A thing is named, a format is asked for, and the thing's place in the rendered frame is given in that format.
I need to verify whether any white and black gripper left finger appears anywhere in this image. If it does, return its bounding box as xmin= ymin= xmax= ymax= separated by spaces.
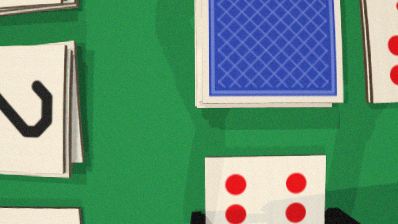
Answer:
xmin=190 ymin=212 xmax=205 ymax=224

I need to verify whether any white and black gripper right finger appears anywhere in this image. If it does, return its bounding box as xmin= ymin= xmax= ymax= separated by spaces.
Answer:
xmin=324 ymin=208 xmax=360 ymax=224

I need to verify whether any blue-backed playing card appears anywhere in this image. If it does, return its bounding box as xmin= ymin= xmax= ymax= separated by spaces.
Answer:
xmin=202 ymin=0 xmax=343 ymax=103

